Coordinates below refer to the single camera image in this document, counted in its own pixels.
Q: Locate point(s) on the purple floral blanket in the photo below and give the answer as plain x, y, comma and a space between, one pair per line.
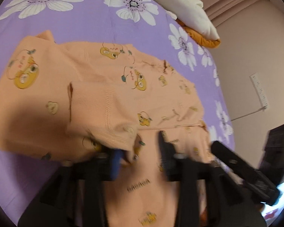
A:
146, 26

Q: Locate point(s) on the orange cartoon print baby garment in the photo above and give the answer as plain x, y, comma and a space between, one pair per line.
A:
68, 102

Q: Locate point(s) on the white goose plush toy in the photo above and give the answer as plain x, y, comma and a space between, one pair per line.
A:
193, 19

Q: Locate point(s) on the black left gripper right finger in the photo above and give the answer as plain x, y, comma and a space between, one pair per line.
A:
227, 204

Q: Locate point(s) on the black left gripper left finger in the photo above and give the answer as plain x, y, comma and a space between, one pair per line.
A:
75, 193

